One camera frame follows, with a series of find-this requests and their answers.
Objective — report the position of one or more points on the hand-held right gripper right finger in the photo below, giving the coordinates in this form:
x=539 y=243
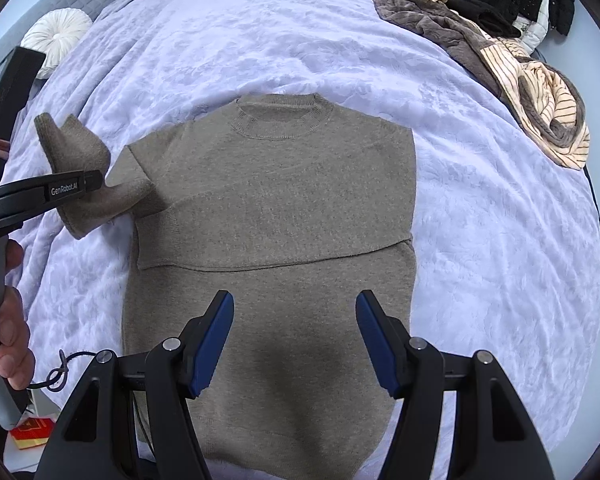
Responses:
x=377 y=340

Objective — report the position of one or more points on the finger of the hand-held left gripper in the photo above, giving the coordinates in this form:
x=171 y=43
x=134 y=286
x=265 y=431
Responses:
x=55 y=191

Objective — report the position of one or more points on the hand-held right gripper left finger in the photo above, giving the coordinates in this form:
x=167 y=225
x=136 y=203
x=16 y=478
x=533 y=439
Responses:
x=212 y=345

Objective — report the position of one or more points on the olive knit sweater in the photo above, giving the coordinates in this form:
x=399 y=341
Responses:
x=280 y=200

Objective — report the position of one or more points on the person's left hand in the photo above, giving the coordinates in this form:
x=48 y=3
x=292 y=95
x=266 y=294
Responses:
x=12 y=340

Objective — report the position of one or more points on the round white pillow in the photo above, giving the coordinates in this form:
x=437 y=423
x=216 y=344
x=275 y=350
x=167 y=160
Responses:
x=55 y=35

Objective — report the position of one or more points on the red box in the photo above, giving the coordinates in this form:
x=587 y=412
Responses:
x=30 y=432

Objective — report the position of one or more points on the white textured bed blanket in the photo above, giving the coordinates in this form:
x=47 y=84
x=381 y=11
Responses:
x=280 y=35

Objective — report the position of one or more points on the cream striped garment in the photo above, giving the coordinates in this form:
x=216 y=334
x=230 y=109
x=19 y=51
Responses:
x=545 y=85

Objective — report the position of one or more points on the brown fleece garment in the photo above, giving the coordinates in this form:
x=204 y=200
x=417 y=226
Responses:
x=430 y=15

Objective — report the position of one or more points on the white garment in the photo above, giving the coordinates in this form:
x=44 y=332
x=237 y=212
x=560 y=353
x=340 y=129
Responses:
x=535 y=30

